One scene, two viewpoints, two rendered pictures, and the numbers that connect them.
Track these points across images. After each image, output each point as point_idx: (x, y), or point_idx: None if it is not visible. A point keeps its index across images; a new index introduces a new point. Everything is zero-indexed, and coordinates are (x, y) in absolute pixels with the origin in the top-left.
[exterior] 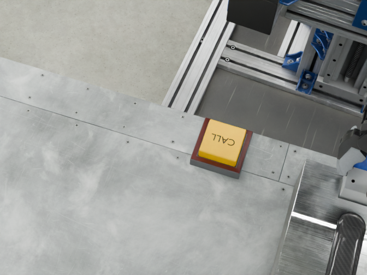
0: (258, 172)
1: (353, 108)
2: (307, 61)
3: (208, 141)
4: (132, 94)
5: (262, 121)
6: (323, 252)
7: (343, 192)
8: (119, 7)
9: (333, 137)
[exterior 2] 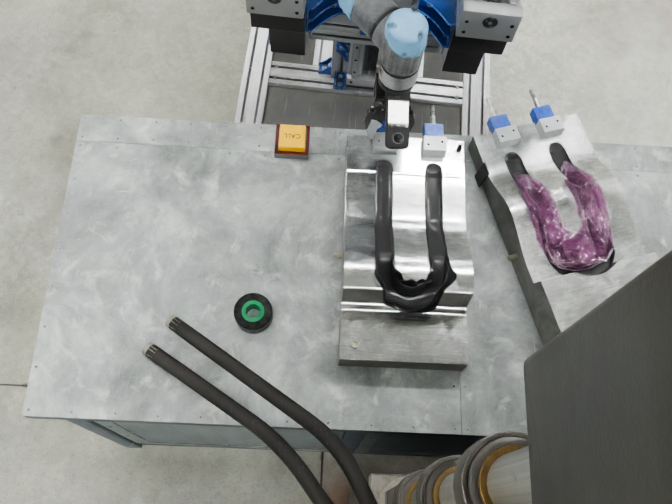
0: (320, 152)
1: None
2: (337, 64)
3: (283, 139)
4: None
5: (314, 119)
6: (371, 188)
7: (374, 149)
8: (173, 53)
9: None
